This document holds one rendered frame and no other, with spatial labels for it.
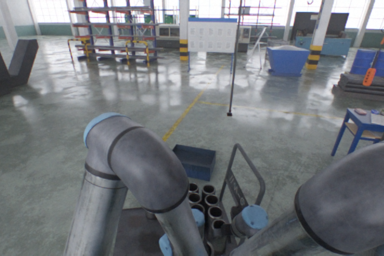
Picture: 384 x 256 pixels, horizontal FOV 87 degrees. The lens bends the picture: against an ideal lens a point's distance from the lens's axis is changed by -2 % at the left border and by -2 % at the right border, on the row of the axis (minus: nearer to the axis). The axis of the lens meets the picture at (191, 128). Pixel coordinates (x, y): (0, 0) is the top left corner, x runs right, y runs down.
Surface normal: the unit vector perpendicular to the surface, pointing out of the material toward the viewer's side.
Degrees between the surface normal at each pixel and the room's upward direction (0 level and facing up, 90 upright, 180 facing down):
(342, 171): 45
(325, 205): 61
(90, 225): 73
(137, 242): 0
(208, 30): 90
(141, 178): 69
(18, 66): 53
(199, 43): 90
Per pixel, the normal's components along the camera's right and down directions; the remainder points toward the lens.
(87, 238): 0.15, 0.19
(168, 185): 0.51, -0.01
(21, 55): -0.22, -0.18
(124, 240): 0.01, -0.88
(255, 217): 0.14, -0.69
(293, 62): -0.11, 0.51
